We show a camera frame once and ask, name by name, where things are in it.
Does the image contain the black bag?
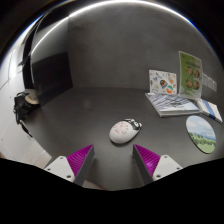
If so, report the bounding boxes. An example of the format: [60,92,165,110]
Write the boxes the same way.
[13,91,34,138]

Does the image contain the round landscape-print mouse pad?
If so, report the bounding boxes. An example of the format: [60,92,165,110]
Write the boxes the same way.
[185,115,217,155]

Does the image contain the white wall switch plates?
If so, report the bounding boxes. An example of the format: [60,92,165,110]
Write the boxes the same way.
[201,73,218,93]

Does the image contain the white cartoon-print computer mouse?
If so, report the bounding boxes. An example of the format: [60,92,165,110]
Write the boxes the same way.
[109,118,143,145]

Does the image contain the black standing panel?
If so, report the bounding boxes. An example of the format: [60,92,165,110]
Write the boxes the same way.
[30,14,74,107]

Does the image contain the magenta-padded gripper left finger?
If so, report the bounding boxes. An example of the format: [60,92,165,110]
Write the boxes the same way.
[44,144,95,187]

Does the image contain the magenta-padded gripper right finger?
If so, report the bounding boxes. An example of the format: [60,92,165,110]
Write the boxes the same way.
[132,143,184,185]

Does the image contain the green food poster stand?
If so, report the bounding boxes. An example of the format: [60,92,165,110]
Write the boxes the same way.
[178,50,204,101]

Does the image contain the white book with blue band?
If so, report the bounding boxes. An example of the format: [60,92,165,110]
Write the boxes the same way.
[196,98,224,124]

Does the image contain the white sticker sheet card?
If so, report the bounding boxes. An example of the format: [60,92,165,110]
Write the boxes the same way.
[148,69,178,95]

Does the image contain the grey striped-cover book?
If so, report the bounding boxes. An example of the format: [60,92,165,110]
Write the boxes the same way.
[144,92,201,118]

